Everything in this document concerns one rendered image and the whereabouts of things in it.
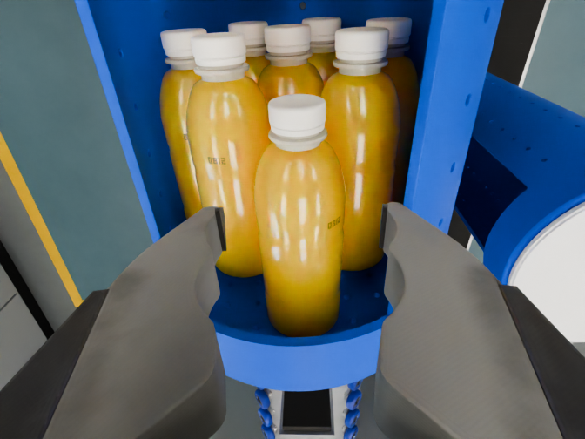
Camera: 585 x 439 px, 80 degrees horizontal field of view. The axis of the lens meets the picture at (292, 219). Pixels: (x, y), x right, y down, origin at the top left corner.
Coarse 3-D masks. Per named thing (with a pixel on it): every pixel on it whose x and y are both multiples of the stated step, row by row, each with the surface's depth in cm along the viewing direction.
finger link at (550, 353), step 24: (504, 288) 8; (528, 312) 7; (528, 336) 7; (552, 336) 7; (552, 360) 6; (576, 360) 6; (552, 384) 6; (576, 384) 6; (552, 408) 6; (576, 408) 6; (576, 432) 5
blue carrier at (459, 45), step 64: (128, 0) 29; (192, 0) 34; (256, 0) 37; (320, 0) 37; (384, 0) 34; (448, 0) 16; (128, 64) 29; (448, 64) 17; (128, 128) 28; (448, 128) 20; (448, 192) 24; (384, 256) 42; (256, 320) 35; (384, 320) 27; (256, 384) 29; (320, 384) 28
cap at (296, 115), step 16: (288, 96) 24; (304, 96) 24; (272, 112) 23; (288, 112) 22; (304, 112) 22; (320, 112) 23; (272, 128) 24; (288, 128) 23; (304, 128) 23; (320, 128) 23
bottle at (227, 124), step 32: (192, 96) 26; (224, 96) 25; (256, 96) 26; (192, 128) 27; (224, 128) 26; (256, 128) 27; (192, 160) 29; (224, 160) 27; (256, 160) 28; (224, 192) 28; (256, 224) 31; (224, 256) 33; (256, 256) 32
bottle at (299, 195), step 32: (288, 160) 23; (320, 160) 24; (256, 192) 26; (288, 192) 24; (320, 192) 24; (288, 224) 25; (320, 224) 25; (288, 256) 26; (320, 256) 27; (288, 288) 28; (320, 288) 29; (288, 320) 31; (320, 320) 31
